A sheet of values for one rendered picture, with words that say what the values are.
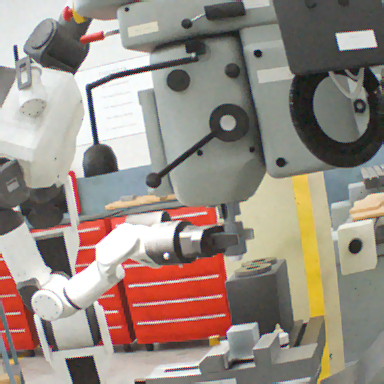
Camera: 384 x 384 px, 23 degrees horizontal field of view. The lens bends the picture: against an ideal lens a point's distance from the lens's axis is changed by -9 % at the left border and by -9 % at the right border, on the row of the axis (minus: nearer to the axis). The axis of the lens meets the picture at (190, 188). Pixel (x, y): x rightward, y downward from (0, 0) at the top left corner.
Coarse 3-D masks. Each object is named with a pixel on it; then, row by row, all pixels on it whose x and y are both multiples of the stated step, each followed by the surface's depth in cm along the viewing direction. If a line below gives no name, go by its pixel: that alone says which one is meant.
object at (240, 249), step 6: (228, 228) 192; (234, 228) 192; (240, 228) 192; (240, 234) 192; (240, 240) 192; (234, 246) 192; (240, 246) 192; (228, 252) 192; (234, 252) 192; (240, 252) 192; (246, 252) 193
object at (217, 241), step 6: (210, 234) 193; (216, 234) 192; (222, 234) 192; (228, 234) 191; (234, 234) 190; (210, 240) 192; (216, 240) 192; (222, 240) 192; (228, 240) 191; (234, 240) 190; (216, 246) 193; (222, 246) 192; (228, 246) 191
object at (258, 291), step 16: (240, 272) 230; (256, 272) 229; (272, 272) 228; (240, 288) 228; (256, 288) 227; (272, 288) 226; (288, 288) 245; (240, 304) 228; (256, 304) 228; (272, 304) 227; (288, 304) 242; (240, 320) 229; (256, 320) 228; (272, 320) 227; (288, 320) 238
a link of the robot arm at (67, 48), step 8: (64, 24) 228; (72, 24) 228; (80, 24) 229; (88, 24) 231; (64, 32) 226; (72, 32) 228; (80, 32) 229; (56, 40) 224; (64, 40) 226; (72, 40) 228; (56, 48) 225; (64, 48) 227; (72, 48) 229; (80, 48) 231; (56, 56) 228; (64, 56) 229; (72, 56) 230; (80, 56) 232
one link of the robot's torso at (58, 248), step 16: (16, 208) 249; (48, 240) 250; (64, 240) 251; (48, 256) 251; (64, 256) 251; (64, 272) 252; (64, 320) 246; (80, 320) 247; (96, 320) 249; (48, 336) 247; (64, 336) 246; (80, 336) 247; (96, 336) 249
